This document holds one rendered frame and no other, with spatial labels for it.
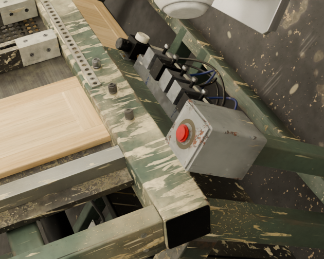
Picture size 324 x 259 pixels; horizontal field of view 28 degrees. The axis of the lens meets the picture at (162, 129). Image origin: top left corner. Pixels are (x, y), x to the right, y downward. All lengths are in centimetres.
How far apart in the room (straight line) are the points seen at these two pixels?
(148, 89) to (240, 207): 49
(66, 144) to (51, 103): 20
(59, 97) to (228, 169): 66
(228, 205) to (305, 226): 27
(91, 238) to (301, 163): 55
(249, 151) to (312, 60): 106
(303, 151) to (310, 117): 81
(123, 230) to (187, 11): 52
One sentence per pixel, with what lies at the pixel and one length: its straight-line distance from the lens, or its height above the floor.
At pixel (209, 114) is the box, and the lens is 141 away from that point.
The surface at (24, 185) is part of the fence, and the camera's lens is 164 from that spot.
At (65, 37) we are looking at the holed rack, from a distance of 211.
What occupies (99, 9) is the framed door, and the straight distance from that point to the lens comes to 321.
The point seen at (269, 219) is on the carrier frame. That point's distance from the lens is 168.
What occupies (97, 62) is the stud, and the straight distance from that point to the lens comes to 193.
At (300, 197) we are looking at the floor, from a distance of 240.
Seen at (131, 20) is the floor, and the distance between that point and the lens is 354.
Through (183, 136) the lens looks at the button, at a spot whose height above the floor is 94.
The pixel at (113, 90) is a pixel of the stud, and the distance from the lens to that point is 183.
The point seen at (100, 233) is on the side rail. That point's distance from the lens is 148.
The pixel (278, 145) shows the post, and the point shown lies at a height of 67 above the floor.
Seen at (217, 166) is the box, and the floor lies 85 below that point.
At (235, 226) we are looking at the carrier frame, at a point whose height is 68.
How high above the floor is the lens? 179
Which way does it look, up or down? 35 degrees down
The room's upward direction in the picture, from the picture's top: 79 degrees counter-clockwise
